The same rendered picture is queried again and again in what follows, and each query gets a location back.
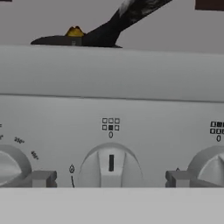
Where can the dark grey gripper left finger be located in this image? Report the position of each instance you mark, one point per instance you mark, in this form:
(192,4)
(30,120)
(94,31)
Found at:
(43,178)

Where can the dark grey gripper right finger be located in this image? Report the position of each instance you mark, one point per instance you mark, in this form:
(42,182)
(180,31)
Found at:
(178,178)

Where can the white burner knob with black line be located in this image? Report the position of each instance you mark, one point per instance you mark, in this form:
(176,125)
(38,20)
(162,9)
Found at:
(110,166)

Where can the black frying pan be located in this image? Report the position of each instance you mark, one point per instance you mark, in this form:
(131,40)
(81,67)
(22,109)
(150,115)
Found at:
(108,32)

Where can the white oven temperature knob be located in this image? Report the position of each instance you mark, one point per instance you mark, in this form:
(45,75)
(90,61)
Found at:
(11,163)

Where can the white stove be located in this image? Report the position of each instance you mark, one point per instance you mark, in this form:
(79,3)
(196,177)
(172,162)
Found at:
(116,75)

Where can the dark brown wall cabinet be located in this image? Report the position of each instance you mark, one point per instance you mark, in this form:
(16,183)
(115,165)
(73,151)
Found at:
(209,4)

